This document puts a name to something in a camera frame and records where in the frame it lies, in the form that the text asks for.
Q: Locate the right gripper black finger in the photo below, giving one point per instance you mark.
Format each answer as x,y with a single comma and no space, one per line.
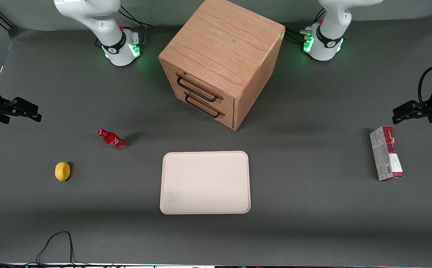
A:
26,105
28,117

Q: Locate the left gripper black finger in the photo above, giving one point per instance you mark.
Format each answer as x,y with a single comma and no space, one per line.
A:
406,108
406,118

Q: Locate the wooden drawer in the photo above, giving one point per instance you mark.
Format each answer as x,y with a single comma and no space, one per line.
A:
229,119
229,105

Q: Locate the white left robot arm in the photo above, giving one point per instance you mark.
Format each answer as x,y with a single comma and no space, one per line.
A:
327,41

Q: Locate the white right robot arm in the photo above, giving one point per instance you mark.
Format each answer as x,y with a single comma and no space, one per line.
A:
116,47

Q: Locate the wooden drawer at cabinet base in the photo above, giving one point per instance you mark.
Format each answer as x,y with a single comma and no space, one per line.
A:
229,119

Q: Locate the oak wooden drawer cabinet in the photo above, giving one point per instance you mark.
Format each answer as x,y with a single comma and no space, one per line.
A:
223,37

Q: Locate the grey and red carton box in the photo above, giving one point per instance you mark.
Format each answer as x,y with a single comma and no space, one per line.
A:
385,156

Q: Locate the yellow lemon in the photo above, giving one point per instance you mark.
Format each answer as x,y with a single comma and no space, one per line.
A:
62,171

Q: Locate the red cola bottle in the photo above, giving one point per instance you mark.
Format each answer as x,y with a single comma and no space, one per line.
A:
112,140

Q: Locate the cream rectangular tray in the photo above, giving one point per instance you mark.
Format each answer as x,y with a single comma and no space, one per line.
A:
205,182

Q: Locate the aluminium frame rail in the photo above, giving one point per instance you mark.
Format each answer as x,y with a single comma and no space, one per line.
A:
5,21

